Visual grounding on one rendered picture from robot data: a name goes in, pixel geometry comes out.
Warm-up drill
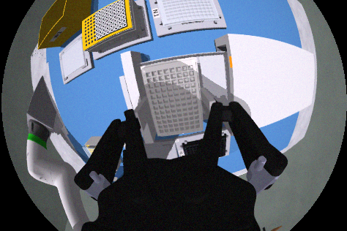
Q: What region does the blue bench mat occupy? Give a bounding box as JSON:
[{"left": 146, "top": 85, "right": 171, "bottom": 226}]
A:
[{"left": 46, "top": 0, "right": 302, "bottom": 173}]

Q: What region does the yellow open bin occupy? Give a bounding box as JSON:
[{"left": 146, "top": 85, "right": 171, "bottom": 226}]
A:
[{"left": 38, "top": 0, "right": 92, "bottom": 50}]

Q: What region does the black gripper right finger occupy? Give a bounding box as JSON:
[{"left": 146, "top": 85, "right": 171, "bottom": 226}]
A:
[{"left": 180, "top": 88, "right": 288, "bottom": 204}]

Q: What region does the dark blue open bin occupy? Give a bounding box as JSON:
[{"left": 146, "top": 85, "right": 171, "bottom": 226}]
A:
[{"left": 113, "top": 166, "right": 124, "bottom": 182}]

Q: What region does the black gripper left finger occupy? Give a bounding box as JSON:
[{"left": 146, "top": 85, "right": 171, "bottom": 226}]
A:
[{"left": 74, "top": 96, "right": 153, "bottom": 204}]

